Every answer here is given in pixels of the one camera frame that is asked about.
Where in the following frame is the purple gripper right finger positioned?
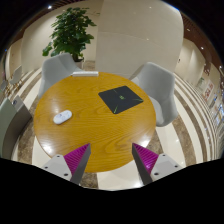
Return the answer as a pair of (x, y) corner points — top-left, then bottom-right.
(132, 143), (182, 185)

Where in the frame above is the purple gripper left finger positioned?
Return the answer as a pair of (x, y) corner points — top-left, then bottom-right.
(42, 144), (91, 185)

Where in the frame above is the white computer mouse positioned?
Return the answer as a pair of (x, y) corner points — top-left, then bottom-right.
(53, 110), (72, 125)

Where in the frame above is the black mouse pad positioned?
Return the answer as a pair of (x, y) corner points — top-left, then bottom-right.
(99, 86), (144, 114)

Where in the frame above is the round wooden table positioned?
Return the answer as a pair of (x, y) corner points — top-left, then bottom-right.
(34, 72), (156, 172)

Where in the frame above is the grey chair at left edge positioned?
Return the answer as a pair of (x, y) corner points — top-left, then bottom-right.
(0, 96), (32, 159)

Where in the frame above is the right grey chair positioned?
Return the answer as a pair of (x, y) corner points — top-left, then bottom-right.
(132, 62), (178, 127)

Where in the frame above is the white keyboard on table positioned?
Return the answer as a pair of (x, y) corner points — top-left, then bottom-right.
(72, 71), (99, 77)

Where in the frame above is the green potted plant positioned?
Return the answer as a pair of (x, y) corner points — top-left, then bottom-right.
(42, 7), (96, 62)

